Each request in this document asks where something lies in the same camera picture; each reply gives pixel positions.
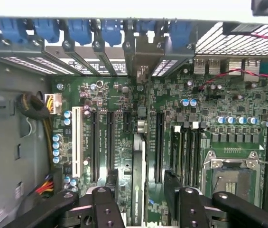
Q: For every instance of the blue card retention latch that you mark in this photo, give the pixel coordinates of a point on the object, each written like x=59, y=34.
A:
x=46, y=29
x=180, y=31
x=79, y=31
x=12, y=29
x=145, y=26
x=111, y=32

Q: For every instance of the empty black RAM slot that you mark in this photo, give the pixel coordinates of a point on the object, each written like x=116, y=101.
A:
x=196, y=156
x=187, y=156

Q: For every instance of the white PCI expansion slot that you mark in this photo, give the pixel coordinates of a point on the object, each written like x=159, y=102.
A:
x=77, y=142

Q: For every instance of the open black PC case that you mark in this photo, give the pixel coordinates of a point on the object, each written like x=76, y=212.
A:
x=243, y=40

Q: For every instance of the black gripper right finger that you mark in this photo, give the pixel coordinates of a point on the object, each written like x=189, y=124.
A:
x=193, y=209

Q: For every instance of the green motherboard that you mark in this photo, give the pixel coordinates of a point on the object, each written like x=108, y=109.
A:
x=124, y=95

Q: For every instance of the metal rear port block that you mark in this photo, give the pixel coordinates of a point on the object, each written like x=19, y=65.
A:
x=244, y=67
x=207, y=66

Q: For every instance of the CPU socket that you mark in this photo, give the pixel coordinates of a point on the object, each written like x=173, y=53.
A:
x=233, y=180

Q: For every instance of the short black expansion slot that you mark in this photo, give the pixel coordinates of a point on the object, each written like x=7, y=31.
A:
x=127, y=122

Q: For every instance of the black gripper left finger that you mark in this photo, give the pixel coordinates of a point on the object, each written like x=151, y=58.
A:
x=105, y=209

